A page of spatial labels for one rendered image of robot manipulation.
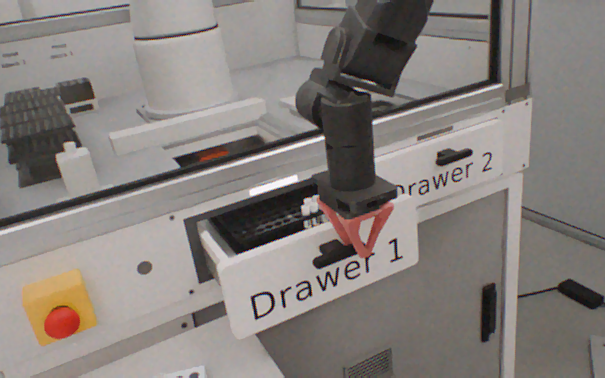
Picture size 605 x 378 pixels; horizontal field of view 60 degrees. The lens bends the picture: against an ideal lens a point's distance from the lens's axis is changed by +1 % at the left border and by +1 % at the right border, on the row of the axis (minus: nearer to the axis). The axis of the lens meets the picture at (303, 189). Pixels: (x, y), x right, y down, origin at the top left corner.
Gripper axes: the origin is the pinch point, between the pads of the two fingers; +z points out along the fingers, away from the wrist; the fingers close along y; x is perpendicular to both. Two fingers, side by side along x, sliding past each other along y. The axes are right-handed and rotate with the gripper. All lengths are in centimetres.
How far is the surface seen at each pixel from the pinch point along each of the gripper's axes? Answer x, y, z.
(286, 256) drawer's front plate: 8.9, 2.5, -0.5
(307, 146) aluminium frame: -3.2, 18.5, -7.5
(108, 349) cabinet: 32.5, 19.5, 15.3
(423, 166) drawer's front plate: -24.2, 17.1, 1.4
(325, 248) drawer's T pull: 4.1, 1.1, -0.5
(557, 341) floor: -93, 38, 90
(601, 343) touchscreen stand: -100, 28, 87
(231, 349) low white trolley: 17.0, 8.2, 14.8
